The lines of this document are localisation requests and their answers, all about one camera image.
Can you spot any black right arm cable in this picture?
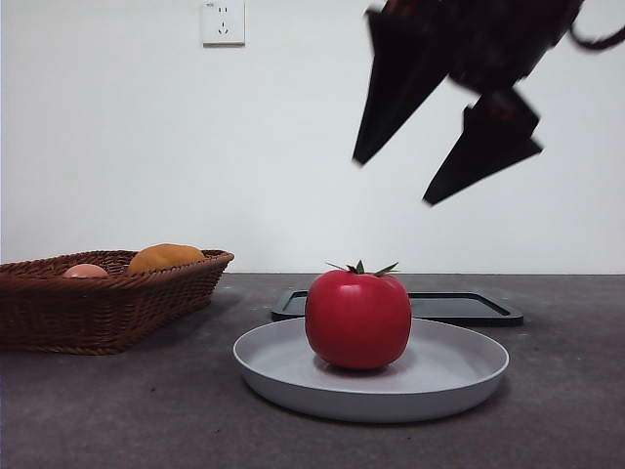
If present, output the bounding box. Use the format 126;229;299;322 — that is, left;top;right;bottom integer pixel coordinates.
567;21;625;53

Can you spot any grey round plate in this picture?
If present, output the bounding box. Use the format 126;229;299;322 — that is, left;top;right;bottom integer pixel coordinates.
232;316;511;424

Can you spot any black rectangular tray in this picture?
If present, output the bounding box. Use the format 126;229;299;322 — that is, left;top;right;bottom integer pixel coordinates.
271;289;524;328

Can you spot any orange bread roll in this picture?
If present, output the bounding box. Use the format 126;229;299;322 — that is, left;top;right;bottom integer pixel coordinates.
126;242;206;276

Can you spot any white wall socket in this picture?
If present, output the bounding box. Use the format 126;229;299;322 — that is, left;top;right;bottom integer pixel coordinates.
201;0;246;49

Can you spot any red tomato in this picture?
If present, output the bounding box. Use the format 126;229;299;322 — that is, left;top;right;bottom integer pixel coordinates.
305;259;412;371

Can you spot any brown wicker basket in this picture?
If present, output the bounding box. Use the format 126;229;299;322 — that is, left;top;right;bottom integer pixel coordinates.
0;249;235;356

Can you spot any pink egg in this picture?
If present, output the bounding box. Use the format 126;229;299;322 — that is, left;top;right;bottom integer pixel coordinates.
62;263;110;279

